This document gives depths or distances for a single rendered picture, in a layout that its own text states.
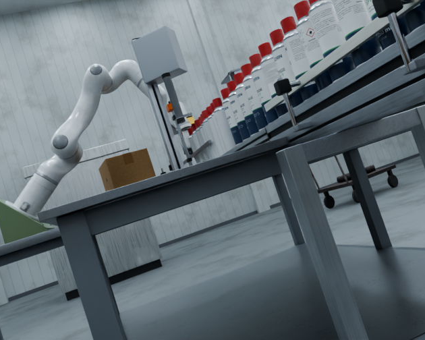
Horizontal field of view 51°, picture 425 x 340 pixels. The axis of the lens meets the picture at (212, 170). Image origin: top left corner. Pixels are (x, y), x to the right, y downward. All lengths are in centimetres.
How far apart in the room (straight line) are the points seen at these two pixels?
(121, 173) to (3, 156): 842
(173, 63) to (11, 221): 100
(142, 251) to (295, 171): 595
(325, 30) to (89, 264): 69
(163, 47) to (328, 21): 107
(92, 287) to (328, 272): 50
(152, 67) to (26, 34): 971
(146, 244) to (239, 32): 712
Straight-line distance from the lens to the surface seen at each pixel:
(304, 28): 101
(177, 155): 190
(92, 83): 227
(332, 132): 93
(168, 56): 189
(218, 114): 163
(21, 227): 217
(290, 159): 85
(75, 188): 674
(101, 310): 103
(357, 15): 88
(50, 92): 1100
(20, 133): 1083
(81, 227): 102
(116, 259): 672
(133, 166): 247
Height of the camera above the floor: 75
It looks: 3 degrees up
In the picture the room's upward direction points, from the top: 18 degrees counter-clockwise
